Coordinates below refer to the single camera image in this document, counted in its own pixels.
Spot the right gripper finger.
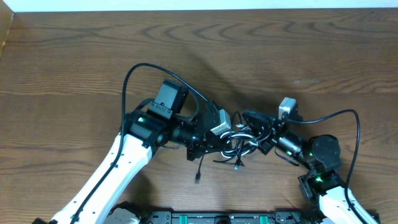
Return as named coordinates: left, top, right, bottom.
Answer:
left=244, top=119, right=270, bottom=140
left=243, top=110, right=278, bottom=121

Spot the thick black USB cable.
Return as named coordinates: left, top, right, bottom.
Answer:
left=217, top=110, right=265, bottom=164

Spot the white USB cable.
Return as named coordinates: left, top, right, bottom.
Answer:
left=219, top=123, right=259, bottom=158

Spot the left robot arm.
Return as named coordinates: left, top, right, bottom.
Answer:
left=50, top=80, right=231, bottom=223

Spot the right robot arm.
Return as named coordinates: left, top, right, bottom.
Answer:
left=243, top=110, right=381, bottom=223

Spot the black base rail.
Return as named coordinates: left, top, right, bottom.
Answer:
left=104, top=202, right=381, bottom=224

